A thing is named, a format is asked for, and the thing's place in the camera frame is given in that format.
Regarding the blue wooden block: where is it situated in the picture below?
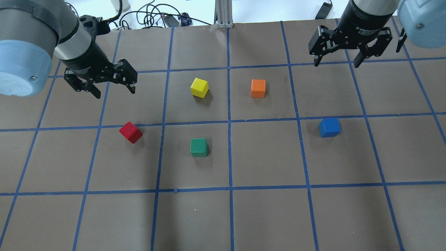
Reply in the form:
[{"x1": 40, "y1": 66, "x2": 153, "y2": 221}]
[{"x1": 318, "y1": 118, "x2": 341, "y2": 138}]

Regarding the black power adapter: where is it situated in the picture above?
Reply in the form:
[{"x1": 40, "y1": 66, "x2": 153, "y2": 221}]
[{"x1": 314, "y1": 1, "x2": 333, "y2": 20}]

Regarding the white bottle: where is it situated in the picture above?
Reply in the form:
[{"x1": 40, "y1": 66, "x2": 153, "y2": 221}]
[{"x1": 110, "y1": 0, "x2": 131, "y2": 13}]

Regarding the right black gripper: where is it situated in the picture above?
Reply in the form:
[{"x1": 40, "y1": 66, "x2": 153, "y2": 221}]
[{"x1": 308, "y1": 3, "x2": 392, "y2": 68}]

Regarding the aluminium frame post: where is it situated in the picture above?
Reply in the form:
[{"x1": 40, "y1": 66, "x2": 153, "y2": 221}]
[{"x1": 214, "y1": 0, "x2": 234, "y2": 29}]

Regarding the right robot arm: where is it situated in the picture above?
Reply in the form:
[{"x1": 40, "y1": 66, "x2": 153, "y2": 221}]
[{"x1": 308, "y1": 0, "x2": 446, "y2": 68}]

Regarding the yellow wooden block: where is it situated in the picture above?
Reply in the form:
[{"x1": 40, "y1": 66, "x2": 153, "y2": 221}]
[{"x1": 190, "y1": 78, "x2": 209, "y2": 99}]

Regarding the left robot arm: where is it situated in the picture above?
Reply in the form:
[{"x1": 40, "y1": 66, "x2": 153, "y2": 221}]
[{"x1": 0, "y1": 0, "x2": 138, "y2": 99}]

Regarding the orange wooden block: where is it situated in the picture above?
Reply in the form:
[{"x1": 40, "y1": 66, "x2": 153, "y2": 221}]
[{"x1": 251, "y1": 79, "x2": 266, "y2": 98}]

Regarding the red wooden block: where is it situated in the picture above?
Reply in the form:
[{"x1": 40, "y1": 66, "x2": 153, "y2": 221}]
[{"x1": 118, "y1": 121, "x2": 143, "y2": 144}]

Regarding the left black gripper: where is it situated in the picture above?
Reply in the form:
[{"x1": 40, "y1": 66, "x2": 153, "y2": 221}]
[{"x1": 62, "y1": 42, "x2": 138, "y2": 99}]

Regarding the green wooden block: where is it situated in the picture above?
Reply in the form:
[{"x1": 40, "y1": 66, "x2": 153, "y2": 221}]
[{"x1": 190, "y1": 138, "x2": 208, "y2": 158}]

